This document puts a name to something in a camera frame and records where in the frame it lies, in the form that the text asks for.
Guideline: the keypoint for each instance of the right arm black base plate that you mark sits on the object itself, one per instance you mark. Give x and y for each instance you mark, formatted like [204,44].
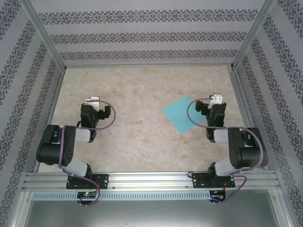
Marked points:
[198,180]

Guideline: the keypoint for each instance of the aluminium corner upright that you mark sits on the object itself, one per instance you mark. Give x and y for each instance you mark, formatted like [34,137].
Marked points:
[282,210]
[22,210]

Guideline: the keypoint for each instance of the aluminium side rail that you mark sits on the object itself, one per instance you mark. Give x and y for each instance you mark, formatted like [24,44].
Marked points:
[50,118]
[247,113]

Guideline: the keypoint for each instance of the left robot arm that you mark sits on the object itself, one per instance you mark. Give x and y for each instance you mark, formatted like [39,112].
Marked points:
[52,146]

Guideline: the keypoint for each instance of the aluminium frame post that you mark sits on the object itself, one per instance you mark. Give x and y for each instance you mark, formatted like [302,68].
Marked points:
[250,35]
[47,35]

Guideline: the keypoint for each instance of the grey metal sheet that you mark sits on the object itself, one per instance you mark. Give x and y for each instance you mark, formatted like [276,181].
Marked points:
[151,215]

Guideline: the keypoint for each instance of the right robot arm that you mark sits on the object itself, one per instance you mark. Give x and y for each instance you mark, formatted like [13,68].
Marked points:
[251,153]

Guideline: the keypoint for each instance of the light blue paper sheet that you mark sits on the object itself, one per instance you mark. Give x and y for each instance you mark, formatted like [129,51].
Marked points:
[177,113]

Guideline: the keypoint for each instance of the aluminium mounting rail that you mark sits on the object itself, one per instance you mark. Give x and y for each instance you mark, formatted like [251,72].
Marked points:
[151,180]

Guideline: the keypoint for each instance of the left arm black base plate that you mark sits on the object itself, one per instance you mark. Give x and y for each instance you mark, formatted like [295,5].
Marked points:
[104,180]

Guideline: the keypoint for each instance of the aluminium frame crossbar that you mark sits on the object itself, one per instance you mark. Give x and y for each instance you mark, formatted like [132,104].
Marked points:
[146,65]

